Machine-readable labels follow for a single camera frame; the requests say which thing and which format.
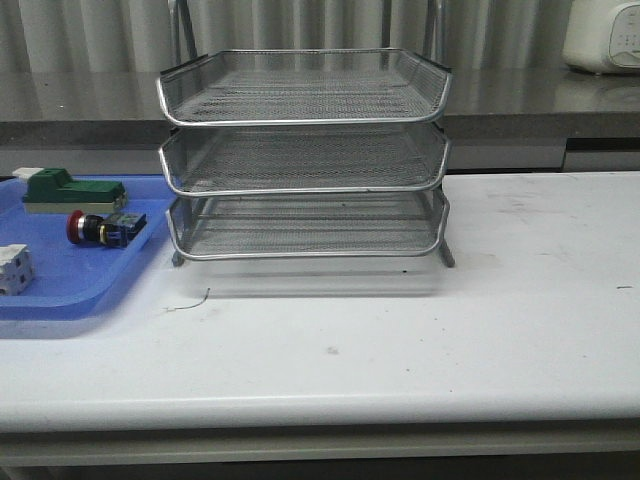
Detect red emergency stop button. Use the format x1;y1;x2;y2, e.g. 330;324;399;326
66;210;147;248

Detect silver mesh top tray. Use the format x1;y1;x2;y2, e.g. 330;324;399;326
156;48;452;128

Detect blue plastic tray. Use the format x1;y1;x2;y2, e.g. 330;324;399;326
1;175;174;320

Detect green terminal block module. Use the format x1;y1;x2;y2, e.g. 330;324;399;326
22;168;128;214

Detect small white connector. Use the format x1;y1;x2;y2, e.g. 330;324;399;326
12;167;41;181

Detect white grey contact block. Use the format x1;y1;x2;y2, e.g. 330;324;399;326
0;244;35;296

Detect white appliance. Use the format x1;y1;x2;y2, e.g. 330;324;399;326
562;0;639;74

